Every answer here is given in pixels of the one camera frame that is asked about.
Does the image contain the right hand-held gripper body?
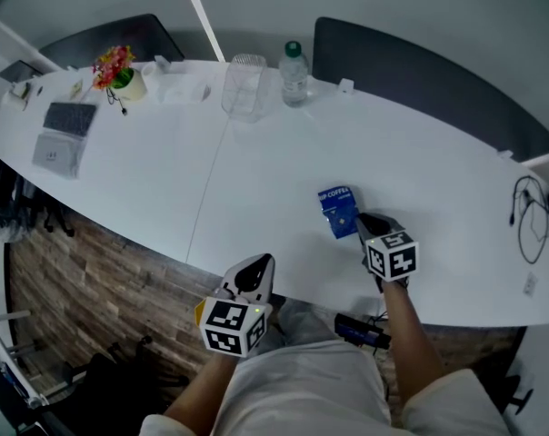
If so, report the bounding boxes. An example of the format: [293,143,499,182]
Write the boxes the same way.
[364,230,420,283]

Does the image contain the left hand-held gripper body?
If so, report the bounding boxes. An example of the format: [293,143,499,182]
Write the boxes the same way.
[199,288,272,359]

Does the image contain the blue coffee packet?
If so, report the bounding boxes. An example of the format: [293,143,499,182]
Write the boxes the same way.
[317,183,362,241]

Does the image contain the person's left forearm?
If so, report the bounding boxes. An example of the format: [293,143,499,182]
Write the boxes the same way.
[163,354,239,431]

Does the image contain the person's right forearm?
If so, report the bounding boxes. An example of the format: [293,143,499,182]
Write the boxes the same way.
[381,282,444,411]

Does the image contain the person's light trousers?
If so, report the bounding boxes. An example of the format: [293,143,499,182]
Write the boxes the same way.
[260,300,344,358]

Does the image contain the black waist-worn device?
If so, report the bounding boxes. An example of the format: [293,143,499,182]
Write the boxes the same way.
[334,313,393,349]

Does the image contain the person's white shirt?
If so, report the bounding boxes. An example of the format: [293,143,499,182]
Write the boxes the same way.
[140,338,512,436]

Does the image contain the clear water bottle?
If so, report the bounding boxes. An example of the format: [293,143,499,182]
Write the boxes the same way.
[277,40,311,108]

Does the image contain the clear plastic container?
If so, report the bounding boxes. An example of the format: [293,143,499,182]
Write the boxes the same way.
[220,52,269,124]

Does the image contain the clear plastic tray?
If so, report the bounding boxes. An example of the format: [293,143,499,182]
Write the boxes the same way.
[158,73,213,104]

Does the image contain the potted artificial flowers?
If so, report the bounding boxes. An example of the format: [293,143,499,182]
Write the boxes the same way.
[91,45,148,104]

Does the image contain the black keyboard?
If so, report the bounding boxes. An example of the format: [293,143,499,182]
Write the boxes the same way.
[42,101,98,138]

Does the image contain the plastic-wrapped office chair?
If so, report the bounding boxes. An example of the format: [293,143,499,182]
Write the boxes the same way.
[0,211,30,244]

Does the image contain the white paper roll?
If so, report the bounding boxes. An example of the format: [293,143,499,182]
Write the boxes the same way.
[8,82,33,111]

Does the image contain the tangled black cable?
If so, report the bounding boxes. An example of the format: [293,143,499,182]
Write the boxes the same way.
[510,174,549,265]

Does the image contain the thin black cable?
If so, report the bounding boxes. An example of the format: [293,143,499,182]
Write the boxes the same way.
[105,88,129,117]

